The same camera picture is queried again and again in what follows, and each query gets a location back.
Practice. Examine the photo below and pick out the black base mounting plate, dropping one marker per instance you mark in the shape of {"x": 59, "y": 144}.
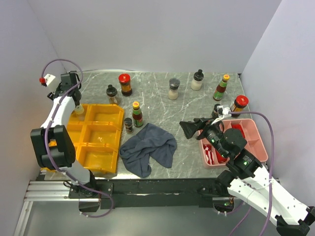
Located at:
{"x": 201, "y": 192}

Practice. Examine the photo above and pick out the white powder bottle black cap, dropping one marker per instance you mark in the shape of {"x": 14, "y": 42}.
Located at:
{"x": 197, "y": 80}

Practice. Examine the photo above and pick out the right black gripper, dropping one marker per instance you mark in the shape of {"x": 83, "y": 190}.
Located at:
{"x": 189, "y": 127}

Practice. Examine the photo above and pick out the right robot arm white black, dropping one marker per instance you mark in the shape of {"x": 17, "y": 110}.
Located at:
{"x": 250, "y": 181}

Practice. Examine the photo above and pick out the dark blue cloth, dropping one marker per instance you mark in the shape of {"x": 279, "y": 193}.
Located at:
{"x": 150, "y": 142}

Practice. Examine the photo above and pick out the yellow compartment organizer tray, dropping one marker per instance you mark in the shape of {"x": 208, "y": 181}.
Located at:
{"x": 95, "y": 133}

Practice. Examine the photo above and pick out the green lid cream bottle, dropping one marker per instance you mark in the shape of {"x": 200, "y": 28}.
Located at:
{"x": 79, "y": 110}

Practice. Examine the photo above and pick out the red lid sauce jar right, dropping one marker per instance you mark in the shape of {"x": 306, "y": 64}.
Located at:
{"x": 239, "y": 103}

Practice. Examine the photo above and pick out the small black lid spice jar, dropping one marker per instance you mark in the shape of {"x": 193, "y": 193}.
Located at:
{"x": 128, "y": 125}

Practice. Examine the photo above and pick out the yellow cap green label bottle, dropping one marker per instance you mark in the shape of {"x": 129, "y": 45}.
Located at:
{"x": 137, "y": 114}

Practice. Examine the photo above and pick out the red white striped packet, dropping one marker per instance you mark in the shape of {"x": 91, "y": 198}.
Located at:
{"x": 209, "y": 157}

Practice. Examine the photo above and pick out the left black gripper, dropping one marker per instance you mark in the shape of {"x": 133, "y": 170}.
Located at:
{"x": 50, "y": 96}

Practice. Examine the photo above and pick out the aluminium frame rail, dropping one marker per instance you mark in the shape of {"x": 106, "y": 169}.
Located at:
{"x": 43, "y": 191}

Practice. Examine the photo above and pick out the salt grinder black top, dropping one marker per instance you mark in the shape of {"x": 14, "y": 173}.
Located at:
{"x": 173, "y": 88}

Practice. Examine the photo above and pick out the yellow cap chili sauce bottle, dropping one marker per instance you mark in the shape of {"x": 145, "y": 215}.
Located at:
{"x": 220, "y": 90}

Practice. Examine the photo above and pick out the round black cap dark bottle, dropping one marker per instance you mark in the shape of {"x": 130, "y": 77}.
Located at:
{"x": 112, "y": 95}

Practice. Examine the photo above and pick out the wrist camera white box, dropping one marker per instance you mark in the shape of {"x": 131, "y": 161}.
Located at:
{"x": 49, "y": 81}
{"x": 225, "y": 114}

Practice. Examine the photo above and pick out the pink compartment tray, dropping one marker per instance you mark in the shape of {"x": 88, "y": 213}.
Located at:
{"x": 249, "y": 131}

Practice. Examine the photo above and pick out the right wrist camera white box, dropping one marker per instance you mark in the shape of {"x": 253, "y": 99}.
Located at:
{"x": 225, "y": 114}

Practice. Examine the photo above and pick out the red lid sauce jar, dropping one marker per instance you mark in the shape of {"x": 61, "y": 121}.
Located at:
{"x": 239, "y": 103}
{"x": 125, "y": 82}

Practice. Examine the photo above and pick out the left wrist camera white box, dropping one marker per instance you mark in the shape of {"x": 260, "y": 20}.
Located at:
{"x": 49, "y": 81}

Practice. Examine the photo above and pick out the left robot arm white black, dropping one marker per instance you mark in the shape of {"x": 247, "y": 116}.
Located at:
{"x": 52, "y": 144}

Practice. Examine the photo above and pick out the red lid sauce jar left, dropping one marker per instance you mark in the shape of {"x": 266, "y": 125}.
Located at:
{"x": 125, "y": 82}

